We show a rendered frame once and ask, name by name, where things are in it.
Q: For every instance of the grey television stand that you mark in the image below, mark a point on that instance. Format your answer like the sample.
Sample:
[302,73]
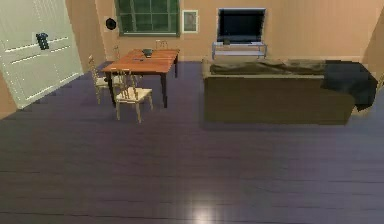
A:
[239,49]

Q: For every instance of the green framed window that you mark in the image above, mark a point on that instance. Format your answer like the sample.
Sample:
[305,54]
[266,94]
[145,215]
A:
[148,16]

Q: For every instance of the small dark flat object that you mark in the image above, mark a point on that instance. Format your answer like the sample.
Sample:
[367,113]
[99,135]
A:
[139,59]

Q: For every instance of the small black box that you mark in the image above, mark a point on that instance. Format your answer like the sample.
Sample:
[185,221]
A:
[226,41]

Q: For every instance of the brown wooden dining table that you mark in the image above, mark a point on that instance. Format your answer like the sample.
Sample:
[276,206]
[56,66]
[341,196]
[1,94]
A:
[146,61]

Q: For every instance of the round black wall clock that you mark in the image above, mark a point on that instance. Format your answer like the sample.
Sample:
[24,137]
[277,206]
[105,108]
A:
[111,23]

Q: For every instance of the black television set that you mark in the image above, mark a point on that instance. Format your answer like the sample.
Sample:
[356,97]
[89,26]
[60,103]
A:
[241,25]

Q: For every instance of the black blanket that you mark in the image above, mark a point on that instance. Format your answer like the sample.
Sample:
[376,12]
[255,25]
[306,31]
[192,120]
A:
[350,81]

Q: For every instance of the pale wooden chair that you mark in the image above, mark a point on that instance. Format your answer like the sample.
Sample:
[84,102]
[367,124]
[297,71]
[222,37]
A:
[116,52]
[162,44]
[133,95]
[100,81]

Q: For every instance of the white panelled room door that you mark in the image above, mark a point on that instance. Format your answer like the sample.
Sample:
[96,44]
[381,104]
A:
[36,66]

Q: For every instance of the olive brown sofa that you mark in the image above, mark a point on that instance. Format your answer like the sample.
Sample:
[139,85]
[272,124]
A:
[273,96]

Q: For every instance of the dark bowl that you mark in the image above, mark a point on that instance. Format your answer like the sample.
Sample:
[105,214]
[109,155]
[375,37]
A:
[147,52]

